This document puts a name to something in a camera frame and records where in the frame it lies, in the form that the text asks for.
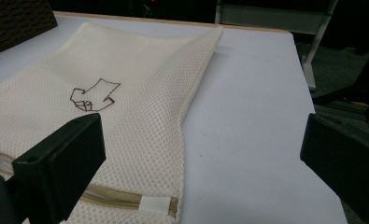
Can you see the cream mesh laundry bag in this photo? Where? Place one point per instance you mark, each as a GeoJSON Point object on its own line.
{"type": "Point", "coordinates": [135, 93]}

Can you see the grey metal stand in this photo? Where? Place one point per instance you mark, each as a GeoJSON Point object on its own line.
{"type": "Point", "coordinates": [309, 18]}

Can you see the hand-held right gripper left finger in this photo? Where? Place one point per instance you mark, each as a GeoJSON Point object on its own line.
{"type": "Point", "coordinates": [63, 161]}

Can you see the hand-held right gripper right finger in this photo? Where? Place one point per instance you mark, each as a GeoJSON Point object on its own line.
{"type": "Point", "coordinates": [344, 161]}

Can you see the dark brown wicker basket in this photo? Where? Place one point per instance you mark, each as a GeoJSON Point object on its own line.
{"type": "Point", "coordinates": [14, 21]}

